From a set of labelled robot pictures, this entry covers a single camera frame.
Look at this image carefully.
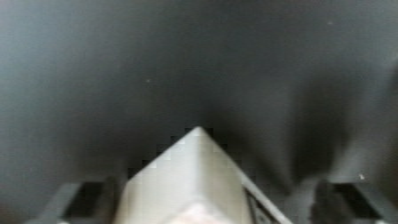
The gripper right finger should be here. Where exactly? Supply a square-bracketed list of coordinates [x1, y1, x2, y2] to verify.
[310, 180, 398, 224]

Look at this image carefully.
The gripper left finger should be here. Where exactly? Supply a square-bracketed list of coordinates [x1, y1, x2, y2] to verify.
[24, 177, 122, 224]

